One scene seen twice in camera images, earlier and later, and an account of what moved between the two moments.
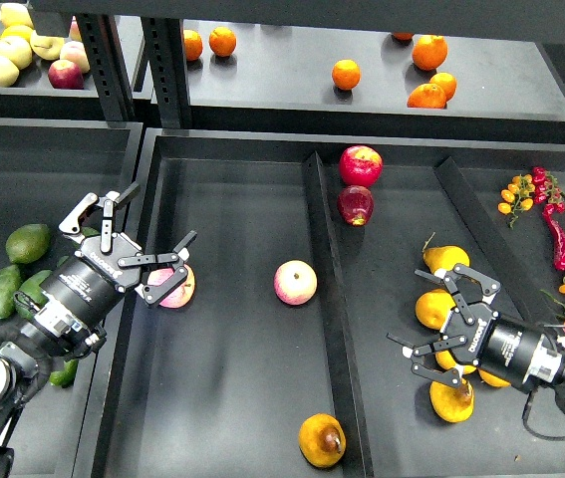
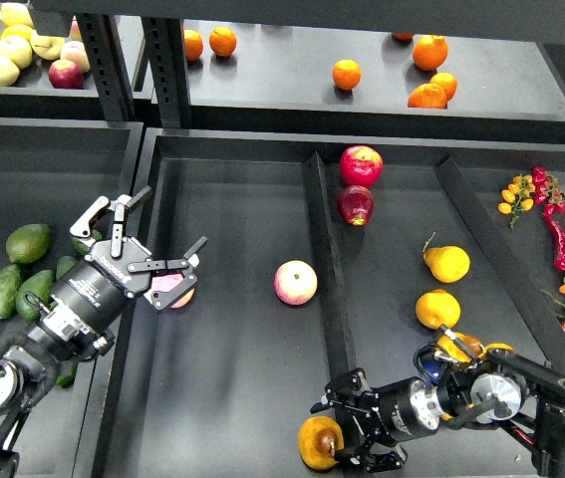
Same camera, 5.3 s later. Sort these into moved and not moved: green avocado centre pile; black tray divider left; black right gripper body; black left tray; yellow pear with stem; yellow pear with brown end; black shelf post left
Moved: black right gripper body
Not moved: black tray divider left; yellow pear with stem; yellow pear with brown end; black shelf post left; green avocado centre pile; black left tray
